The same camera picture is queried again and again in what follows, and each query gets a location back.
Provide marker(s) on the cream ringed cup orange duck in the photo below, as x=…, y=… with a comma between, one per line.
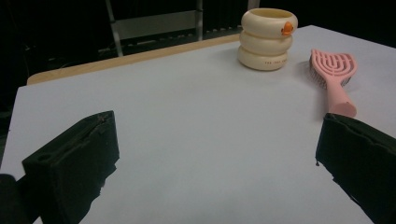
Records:
x=264, y=46

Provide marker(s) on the metal stand with grey panel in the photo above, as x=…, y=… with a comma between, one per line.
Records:
x=155, y=26

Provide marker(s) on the pink hairbrush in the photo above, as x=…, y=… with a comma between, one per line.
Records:
x=333, y=71

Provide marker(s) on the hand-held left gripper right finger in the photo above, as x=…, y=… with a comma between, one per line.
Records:
x=361, y=158

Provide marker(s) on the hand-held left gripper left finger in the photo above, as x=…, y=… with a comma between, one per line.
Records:
x=77, y=155

